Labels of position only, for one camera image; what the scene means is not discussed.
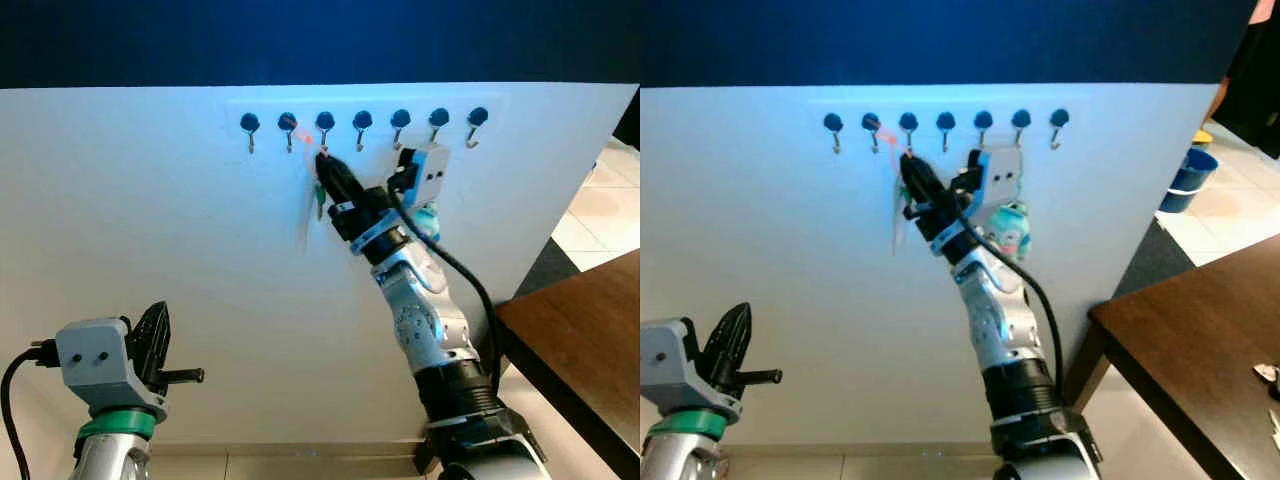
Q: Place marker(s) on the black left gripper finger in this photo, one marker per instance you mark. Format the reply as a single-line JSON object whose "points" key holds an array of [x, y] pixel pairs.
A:
{"points": [[161, 340], [740, 345], [142, 345], [717, 350]]}

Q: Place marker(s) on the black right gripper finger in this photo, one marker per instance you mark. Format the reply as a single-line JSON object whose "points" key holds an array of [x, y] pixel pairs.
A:
{"points": [[925, 182], [345, 180], [330, 185], [912, 188]]}

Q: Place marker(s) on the green capped key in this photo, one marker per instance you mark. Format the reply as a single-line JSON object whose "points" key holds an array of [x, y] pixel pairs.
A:
{"points": [[319, 200]]}

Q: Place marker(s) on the orange plastic key tag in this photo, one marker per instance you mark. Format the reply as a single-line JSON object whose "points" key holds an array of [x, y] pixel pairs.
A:
{"points": [[303, 133], [888, 135]]}

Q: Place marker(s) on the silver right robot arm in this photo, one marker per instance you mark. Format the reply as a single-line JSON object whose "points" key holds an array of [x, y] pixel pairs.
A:
{"points": [[1000, 320], [430, 330]]}

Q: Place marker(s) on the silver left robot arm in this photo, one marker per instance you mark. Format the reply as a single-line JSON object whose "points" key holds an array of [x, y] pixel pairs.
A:
{"points": [[680, 455], [110, 455]]}

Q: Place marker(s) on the white partition panel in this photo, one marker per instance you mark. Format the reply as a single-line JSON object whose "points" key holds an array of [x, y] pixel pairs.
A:
{"points": [[150, 230], [800, 250]]}

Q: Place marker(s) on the dark brown wooden table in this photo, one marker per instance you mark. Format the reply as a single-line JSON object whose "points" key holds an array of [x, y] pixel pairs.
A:
{"points": [[580, 330], [1190, 330]]}

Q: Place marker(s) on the dark floor mat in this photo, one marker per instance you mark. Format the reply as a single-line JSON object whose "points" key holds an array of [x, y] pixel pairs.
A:
{"points": [[548, 268], [1155, 260]]}

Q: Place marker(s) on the blue plastic bucket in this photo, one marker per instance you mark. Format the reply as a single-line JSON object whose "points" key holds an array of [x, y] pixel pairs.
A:
{"points": [[1188, 180]]}

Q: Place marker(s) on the yellow plastic container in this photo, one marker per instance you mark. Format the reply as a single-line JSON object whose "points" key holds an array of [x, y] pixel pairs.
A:
{"points": [[1202, 137]]}

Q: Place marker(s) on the person in dark clothes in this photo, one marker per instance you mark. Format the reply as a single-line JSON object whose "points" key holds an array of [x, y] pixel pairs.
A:
{"points": [[1255, 90]]}

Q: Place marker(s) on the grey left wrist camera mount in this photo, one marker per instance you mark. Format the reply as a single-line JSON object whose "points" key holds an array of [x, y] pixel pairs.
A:
{"points": [[670, 375], [95, 375]]}

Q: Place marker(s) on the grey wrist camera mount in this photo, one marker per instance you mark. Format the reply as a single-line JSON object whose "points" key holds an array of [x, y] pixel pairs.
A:
{"points": [[95, 375], [670, 375], [1003, 175], [432, 172]]}

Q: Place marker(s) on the black wall hook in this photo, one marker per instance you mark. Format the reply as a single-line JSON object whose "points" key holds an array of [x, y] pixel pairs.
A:
{"points": [[945, 121], [1059, 118], [478, 116], [400, 119], [362, 120], [249, 123], [286, 122], [908, 121], [983, 120], [325, 121], [1021, 119], [869, 122], [438, 118], [832, 122]]}

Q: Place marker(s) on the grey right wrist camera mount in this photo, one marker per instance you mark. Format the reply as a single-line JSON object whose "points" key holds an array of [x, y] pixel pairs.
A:
{"points": [[432, 172], [1003, 175]]}

